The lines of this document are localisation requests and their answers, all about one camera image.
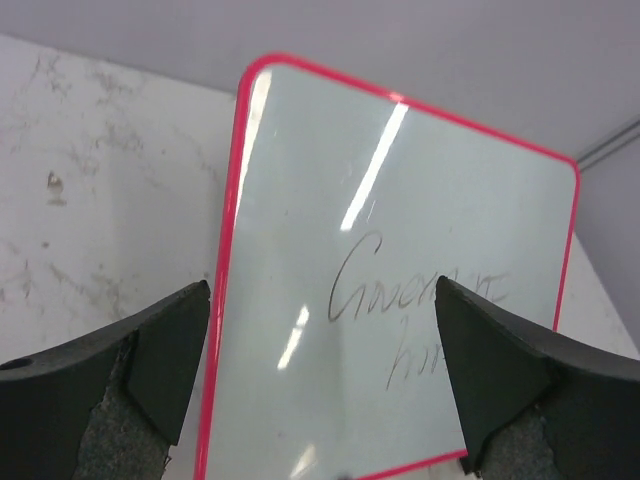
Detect pink framed whiteboard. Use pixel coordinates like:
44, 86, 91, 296
194, 52, 580, 479

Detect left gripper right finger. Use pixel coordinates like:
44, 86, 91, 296
435, 277, 639, 479

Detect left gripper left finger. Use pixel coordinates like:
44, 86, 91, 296
1, 281, 210, 479

